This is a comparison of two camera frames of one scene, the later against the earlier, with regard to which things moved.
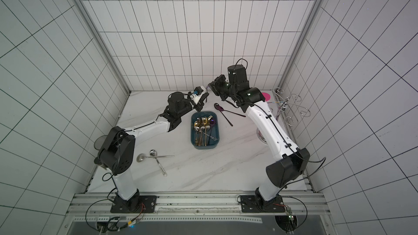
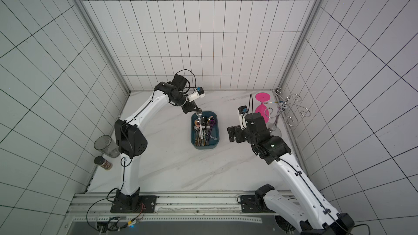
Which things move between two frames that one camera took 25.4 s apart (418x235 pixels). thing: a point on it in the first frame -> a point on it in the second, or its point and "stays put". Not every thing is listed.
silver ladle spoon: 141,157 -> 204,121
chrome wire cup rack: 292,120 stays put
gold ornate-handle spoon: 196,128 stays put
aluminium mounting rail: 191,208 stays put
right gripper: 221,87 -> 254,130
